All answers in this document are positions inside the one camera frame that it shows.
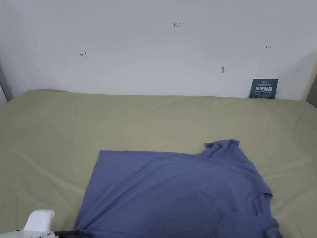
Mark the bed with pale green sheet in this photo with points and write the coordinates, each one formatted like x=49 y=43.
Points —
x=99 y=124

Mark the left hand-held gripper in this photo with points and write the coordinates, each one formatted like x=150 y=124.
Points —
x=39 y=220

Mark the dark card with white print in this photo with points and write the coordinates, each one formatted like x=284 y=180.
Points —
x=264 y=88

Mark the blue shirt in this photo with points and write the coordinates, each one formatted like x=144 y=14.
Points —
x=173 y=193

